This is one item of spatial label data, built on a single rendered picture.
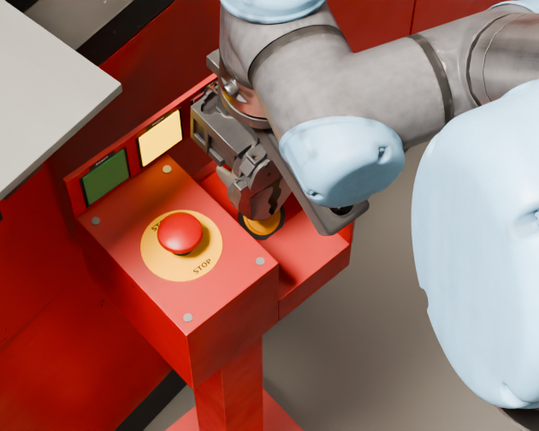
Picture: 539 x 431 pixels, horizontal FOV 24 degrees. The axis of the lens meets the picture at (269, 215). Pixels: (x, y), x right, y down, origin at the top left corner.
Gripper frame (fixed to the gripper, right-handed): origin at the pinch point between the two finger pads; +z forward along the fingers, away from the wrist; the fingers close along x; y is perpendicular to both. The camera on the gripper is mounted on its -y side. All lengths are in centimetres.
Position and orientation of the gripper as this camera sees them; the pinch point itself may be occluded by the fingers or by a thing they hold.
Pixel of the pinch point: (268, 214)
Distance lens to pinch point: 116.7
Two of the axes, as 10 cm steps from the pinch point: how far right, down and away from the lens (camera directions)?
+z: -0.6, 4.5, 8.9
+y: -6.6, -6.8, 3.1
